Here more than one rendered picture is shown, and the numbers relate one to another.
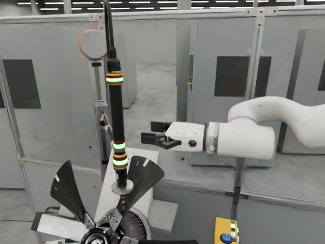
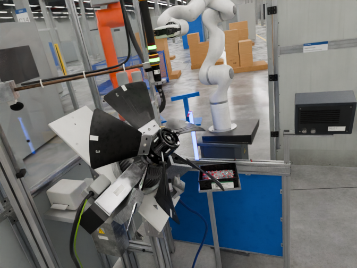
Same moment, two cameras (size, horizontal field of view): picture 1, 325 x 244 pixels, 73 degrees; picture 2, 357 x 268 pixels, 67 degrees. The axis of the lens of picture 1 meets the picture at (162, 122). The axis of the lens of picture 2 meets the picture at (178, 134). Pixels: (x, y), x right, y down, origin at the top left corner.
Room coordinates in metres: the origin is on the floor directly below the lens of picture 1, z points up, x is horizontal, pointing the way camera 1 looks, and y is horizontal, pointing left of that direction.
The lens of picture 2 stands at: (0.36, 1.32, 1.68)
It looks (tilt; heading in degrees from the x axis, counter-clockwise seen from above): 22 degrees down; 279
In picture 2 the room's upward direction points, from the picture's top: 10 degrees counter-clockwise
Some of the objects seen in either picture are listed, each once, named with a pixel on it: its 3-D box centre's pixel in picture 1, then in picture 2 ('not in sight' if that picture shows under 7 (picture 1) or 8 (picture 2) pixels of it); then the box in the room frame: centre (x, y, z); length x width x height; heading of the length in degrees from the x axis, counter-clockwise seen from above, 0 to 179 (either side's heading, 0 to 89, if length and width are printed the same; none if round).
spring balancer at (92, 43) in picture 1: (94, 44); not in sight; (1.28, 0.37, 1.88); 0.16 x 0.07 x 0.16; 110
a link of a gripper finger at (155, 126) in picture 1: (162, 126); not in sight; (0.62, 0.00, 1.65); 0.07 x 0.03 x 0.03; 75
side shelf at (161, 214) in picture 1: (147, 212); (83, 198); (1.16, 0.10, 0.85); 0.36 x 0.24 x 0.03; 75
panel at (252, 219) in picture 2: not in sight; (219, 211); (0.41, -0.19, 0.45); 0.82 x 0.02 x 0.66; 165
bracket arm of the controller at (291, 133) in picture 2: not in sight; (307, 133); (-0.10, -0.05, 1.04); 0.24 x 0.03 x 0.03; 165
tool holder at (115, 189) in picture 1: (121, 173); (154, 73); (0.61, 0.13, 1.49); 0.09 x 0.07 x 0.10; 20
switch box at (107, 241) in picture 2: not in sight; (108, 232); (0.98, 0.26, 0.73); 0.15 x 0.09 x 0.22; 165
